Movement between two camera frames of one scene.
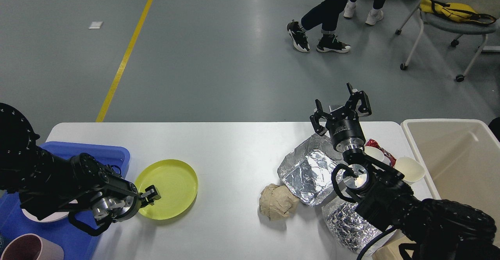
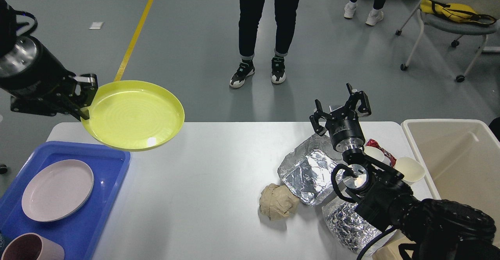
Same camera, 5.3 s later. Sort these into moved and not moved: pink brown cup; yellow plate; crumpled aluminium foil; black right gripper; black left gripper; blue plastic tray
Moved: black left gripper; yellow plate
Not moved: black right gripper; blue plastic tray; pink brown cup; crumpled aluminium foil
